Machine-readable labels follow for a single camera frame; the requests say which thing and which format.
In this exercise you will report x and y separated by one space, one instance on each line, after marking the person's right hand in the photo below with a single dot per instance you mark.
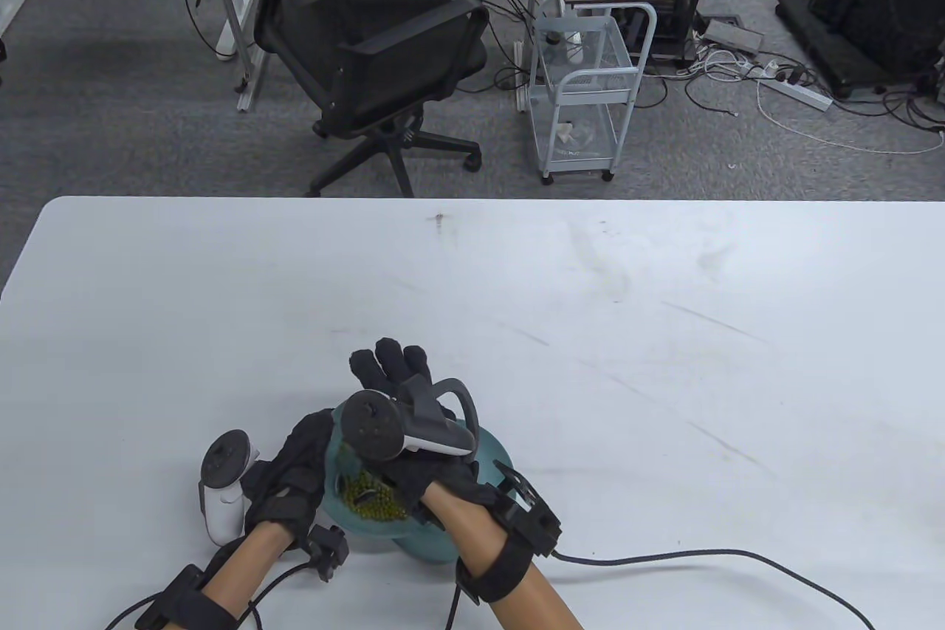
391 364

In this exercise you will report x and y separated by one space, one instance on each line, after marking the person's left hand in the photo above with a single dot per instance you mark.
291 482

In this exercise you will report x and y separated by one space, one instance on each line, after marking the grey white hand controller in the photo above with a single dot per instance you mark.
373 427
218 512

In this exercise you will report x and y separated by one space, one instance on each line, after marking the teal round plate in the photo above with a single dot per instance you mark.
495 453
354 523

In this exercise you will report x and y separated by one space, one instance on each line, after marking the black caged forearm device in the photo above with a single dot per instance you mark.
528 519

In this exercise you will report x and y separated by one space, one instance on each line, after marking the person's left forearm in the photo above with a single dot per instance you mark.
247 560

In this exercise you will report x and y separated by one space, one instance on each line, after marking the person's right forearm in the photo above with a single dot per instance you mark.
454 512

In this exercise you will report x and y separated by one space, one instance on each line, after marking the black elastic forearm band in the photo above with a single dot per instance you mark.
495 571

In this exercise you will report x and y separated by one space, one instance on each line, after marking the pile of green mung beans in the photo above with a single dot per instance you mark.
369 501

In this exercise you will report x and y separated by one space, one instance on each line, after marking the crumpled white paper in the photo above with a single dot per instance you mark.
566 134

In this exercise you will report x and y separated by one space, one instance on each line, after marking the black office chair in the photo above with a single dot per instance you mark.
384 54

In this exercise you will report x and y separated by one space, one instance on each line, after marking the aluminium profile bar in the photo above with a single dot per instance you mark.
251 87

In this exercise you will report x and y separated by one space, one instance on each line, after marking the grey power adapter box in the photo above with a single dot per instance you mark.
734 34

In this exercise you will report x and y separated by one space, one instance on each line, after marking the white power strip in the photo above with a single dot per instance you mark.
801 92

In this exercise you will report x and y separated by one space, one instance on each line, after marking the white desk foot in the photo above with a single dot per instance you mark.
15 2

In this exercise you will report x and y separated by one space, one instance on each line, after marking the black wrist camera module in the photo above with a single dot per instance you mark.
328 549

